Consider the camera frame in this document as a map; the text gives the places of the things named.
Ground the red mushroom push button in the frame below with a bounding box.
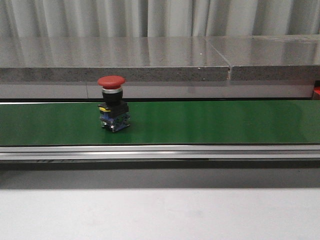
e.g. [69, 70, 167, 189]
[97, 75, 130, 133]

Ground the grey stone counter slab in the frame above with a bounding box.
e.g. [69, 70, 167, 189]
[0, 37, 229, 84]

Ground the green conveyor belt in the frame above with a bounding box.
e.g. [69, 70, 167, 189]
[0, 100, 320, 146]

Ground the red plastic tray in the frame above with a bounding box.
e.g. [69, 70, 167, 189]
[312, 80, 320, 100]

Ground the grey curtain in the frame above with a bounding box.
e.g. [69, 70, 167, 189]
[0, 0, 320, 38]

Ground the aluminium conveyor frame rail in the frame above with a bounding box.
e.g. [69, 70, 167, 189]
[0, 143, 320, 170]

